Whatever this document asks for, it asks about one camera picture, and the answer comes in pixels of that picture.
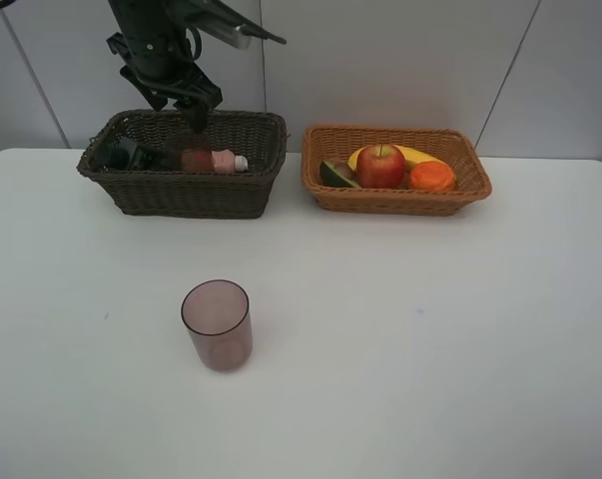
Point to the yellow banana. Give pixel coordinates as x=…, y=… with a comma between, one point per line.
x=412, y=157

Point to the halved avocado with pit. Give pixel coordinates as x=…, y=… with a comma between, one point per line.
x=337, y=175

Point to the pink translucent plastic cup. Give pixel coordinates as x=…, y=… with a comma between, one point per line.
x=217, y=315

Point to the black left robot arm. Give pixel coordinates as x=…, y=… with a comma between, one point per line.
x=147, y=20

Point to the dark green pump bottle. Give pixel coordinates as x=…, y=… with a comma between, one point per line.
x=130, y=155

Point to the brown translucent plastic cup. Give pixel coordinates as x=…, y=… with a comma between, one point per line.
x=193, y=151

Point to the light orange wicker basket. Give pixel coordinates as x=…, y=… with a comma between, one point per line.
x=337, y=142

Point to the pink lotion bottle white cap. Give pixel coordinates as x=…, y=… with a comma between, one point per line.
x=227, y=162

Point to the dark brown wicker basket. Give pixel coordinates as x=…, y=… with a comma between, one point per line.
x=258, y=136

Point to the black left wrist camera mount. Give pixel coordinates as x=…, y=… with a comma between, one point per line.
x=224, y=23

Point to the red yellow apple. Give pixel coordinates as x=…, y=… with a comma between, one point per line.
x=380, y=166

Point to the orange tangerine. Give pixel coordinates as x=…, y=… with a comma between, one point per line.
x=432, y=176

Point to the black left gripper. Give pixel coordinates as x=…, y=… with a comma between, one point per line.
x=162, y=70

